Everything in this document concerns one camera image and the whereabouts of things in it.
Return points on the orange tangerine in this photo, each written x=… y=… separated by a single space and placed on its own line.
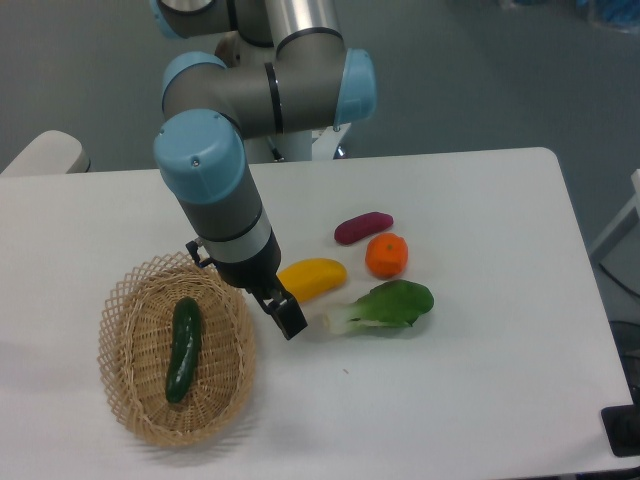
x=387 y=255

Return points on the green cucumber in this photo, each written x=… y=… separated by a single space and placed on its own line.
x=185 y=349

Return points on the woven wicker basket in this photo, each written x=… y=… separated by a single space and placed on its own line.
x=135 y=346

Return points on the green bok choy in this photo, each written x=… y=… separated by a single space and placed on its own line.
x=395 y=304

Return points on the black device at edge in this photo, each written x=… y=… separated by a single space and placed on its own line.
x=622 y=429

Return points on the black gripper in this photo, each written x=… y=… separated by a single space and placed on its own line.
x=258 y=275

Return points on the purple sweet potato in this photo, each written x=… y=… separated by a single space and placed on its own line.
x=362 y=226

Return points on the white chair armrest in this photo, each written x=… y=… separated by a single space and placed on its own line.
x=51 y=153

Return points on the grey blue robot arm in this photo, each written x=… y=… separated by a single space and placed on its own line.
x=211 y=108

